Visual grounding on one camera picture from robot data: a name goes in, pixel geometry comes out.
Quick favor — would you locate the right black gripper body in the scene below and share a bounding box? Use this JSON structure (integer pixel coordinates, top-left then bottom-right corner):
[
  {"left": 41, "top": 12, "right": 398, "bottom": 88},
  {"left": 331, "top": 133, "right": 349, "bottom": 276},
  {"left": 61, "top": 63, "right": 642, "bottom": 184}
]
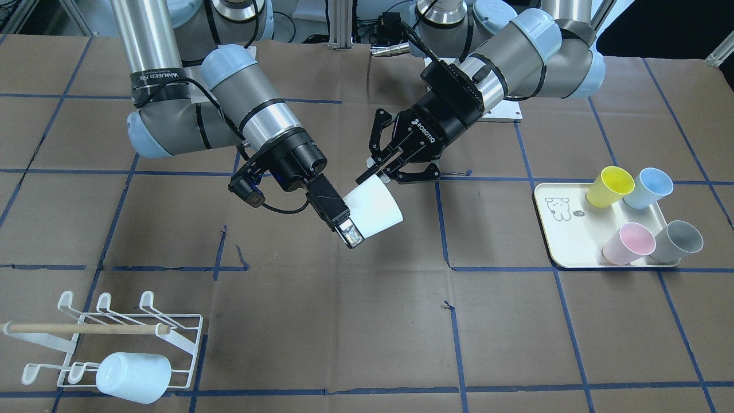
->
[{"left": 247, "top": 129, "right": 327, "bottom": 192}]

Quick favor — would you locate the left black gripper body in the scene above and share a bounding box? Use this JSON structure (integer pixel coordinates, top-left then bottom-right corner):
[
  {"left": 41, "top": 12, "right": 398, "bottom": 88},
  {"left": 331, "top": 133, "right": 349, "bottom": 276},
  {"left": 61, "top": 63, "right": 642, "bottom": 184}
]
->
[{"left": 396, "top": 92, "right": 482, "bottom": 161}]

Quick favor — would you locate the pale green plastic cup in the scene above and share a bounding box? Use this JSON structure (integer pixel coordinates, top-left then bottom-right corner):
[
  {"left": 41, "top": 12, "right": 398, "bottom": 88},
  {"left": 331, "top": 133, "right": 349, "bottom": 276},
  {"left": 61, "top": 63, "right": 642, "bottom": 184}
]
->
[{"left": 343, "top": 175, "right": 403, "bottom": 238}]

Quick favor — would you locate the light blue plastic cup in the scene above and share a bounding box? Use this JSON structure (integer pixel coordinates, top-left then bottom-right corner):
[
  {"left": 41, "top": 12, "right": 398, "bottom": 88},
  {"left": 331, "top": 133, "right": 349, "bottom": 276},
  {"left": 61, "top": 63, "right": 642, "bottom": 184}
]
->
[{"left": 95, "top": 352, "right": 172, "bottom": 404}]

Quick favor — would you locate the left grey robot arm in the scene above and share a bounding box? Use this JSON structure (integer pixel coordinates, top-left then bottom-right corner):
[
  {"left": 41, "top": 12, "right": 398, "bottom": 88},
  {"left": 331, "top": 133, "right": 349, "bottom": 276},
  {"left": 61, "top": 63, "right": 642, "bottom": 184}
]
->
[{"left": 356, "top": 1, "right": 606, "bottom": 184}]

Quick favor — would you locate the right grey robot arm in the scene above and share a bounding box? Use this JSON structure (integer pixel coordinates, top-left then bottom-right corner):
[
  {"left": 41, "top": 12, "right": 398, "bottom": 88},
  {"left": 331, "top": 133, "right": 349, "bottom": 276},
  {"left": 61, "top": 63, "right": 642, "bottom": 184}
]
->
[{"left": 112, "top": 1, "right": 367, "bottom": 248}]

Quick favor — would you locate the yellow plastic cup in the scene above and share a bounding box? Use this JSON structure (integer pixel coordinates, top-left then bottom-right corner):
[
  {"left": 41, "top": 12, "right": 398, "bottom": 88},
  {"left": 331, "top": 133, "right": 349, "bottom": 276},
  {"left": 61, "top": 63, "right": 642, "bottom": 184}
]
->
[{"left": 585, "top": 166, "right": 635, "bottom": 208}]

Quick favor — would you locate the pink plastic cup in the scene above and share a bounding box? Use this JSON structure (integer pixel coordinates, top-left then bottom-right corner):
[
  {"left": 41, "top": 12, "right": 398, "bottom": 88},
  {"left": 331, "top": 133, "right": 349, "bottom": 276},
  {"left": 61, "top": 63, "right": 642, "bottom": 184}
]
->
[{"left": 602, "top": 222, "right": 657, "bottom": 265}]

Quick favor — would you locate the grey plastic cup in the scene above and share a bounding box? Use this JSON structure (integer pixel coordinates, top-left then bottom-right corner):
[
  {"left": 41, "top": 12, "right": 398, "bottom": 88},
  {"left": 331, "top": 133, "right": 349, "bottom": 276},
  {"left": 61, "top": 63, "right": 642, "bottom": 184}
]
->
[{"left": 650, "top": 220, "right": 704, "bottom": 263}]

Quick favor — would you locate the beige plastic tray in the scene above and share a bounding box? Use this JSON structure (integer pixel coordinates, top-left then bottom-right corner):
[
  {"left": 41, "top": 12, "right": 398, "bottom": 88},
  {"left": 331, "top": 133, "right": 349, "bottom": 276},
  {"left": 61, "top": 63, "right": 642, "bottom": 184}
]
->
[{"left": 534, "top": 182, "right": 667, "bottom": 268}]

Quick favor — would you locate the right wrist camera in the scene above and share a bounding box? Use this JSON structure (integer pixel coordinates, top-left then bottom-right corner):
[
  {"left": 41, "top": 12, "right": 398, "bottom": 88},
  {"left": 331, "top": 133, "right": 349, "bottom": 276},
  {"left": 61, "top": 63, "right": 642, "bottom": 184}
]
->
[{"left": 228, "top": 173, "right": 266, "bottom": 208}]

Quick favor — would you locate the aluminium frame post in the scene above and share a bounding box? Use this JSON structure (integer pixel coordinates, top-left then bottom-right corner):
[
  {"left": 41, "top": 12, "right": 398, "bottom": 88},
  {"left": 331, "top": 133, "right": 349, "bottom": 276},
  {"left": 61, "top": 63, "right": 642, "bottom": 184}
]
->
[{"left": 326, "top": 0, "right": 357, "bottom": 50}]

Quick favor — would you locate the white wire cup rack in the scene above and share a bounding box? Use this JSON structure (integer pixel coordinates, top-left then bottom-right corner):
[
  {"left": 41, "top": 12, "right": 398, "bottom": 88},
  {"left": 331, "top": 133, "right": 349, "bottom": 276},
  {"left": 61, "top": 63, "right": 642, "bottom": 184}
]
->
[{"left": 3, "top": 291, "right": 204, "bottom": 397}]

